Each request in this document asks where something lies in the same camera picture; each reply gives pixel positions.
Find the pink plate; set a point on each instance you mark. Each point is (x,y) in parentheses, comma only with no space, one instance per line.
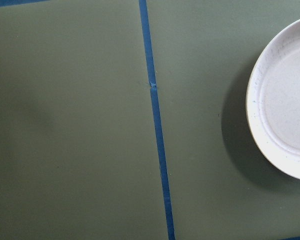
(272,102)

